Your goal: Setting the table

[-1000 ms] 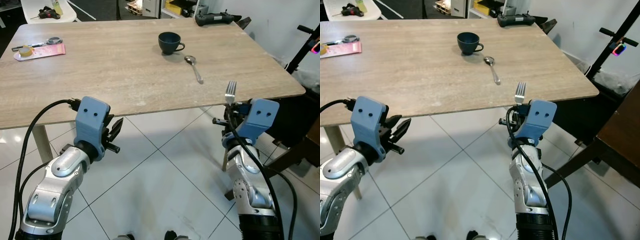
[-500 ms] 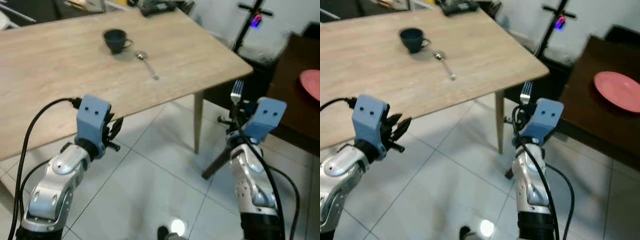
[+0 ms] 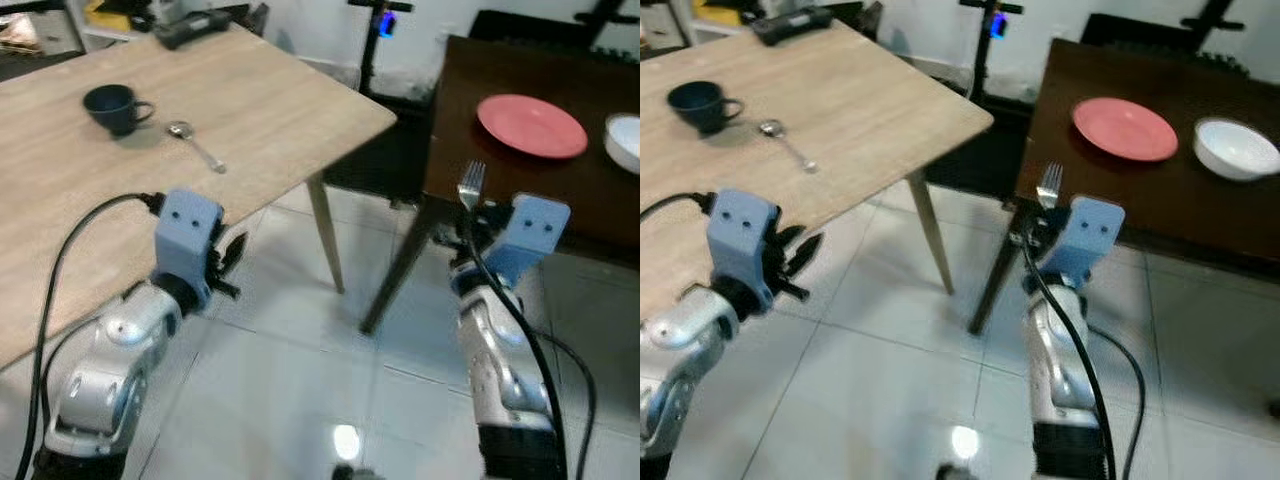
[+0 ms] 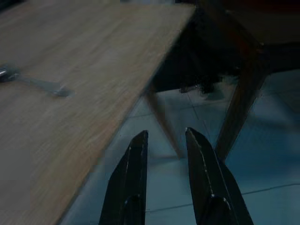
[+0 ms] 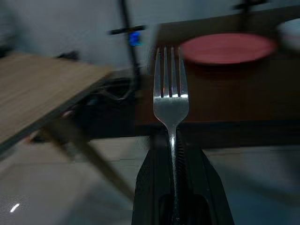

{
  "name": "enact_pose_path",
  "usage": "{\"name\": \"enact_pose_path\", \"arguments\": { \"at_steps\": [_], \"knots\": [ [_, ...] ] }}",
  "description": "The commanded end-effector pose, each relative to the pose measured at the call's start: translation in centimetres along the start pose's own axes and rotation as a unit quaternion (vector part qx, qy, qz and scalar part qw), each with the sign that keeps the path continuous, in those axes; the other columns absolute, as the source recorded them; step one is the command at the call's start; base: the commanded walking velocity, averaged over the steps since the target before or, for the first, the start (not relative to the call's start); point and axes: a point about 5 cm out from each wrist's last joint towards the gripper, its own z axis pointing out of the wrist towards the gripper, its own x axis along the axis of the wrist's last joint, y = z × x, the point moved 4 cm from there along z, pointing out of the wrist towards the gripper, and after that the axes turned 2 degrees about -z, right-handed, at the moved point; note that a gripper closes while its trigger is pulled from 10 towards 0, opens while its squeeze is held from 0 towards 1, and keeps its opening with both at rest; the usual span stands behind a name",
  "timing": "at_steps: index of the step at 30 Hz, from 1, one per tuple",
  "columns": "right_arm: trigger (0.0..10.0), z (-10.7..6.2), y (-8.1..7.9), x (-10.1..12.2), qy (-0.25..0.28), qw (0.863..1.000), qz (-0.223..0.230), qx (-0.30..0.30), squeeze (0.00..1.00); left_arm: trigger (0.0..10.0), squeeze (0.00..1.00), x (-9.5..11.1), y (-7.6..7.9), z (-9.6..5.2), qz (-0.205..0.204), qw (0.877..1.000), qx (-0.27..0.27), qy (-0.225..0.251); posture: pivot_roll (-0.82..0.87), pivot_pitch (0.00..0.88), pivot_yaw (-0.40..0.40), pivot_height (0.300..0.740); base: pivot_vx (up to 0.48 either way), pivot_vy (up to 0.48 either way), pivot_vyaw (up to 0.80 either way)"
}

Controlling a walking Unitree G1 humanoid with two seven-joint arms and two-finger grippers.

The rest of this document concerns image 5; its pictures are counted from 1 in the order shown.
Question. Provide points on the silver metal fork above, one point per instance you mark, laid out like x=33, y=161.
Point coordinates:
x=170, y=105

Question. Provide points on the red round plate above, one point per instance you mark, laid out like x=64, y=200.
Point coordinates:
x=227, y=48

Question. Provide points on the dark brown wooden table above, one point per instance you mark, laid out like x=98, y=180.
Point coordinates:
x=234, y=98

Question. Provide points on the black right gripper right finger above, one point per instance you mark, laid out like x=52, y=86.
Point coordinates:
x=199, y=173

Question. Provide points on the white bowl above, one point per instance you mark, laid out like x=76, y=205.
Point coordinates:
x=289, y=31

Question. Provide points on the light wooden table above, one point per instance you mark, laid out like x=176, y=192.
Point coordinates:
x=39, y=89

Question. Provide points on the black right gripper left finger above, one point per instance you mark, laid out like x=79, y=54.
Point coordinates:
x=154, y=173

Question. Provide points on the black tripod stand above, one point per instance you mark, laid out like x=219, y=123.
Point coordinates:
x=131, y=42

